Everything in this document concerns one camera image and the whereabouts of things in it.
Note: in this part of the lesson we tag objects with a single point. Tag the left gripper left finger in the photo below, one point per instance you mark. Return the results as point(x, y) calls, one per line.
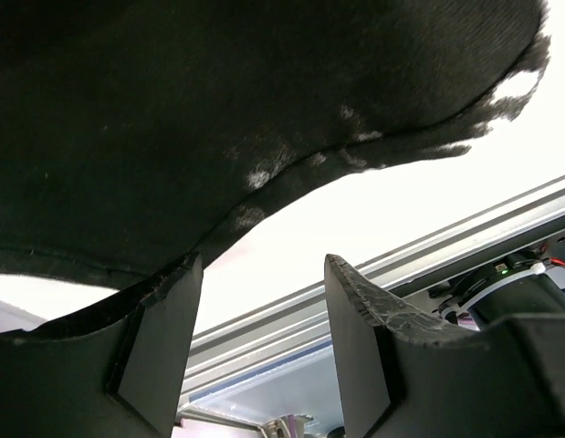
point(113, 369)

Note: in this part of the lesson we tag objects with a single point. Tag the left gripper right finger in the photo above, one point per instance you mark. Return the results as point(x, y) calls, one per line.
point(403, 372)

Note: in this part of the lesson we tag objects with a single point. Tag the black white tie-dye trousers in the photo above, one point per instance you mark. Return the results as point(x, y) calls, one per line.
point(133, 132)

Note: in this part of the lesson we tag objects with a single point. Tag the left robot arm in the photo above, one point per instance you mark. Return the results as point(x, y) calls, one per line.
point(115, 369)

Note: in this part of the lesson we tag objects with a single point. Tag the aluminium rail frame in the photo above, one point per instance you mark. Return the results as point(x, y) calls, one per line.
point(271, 372)

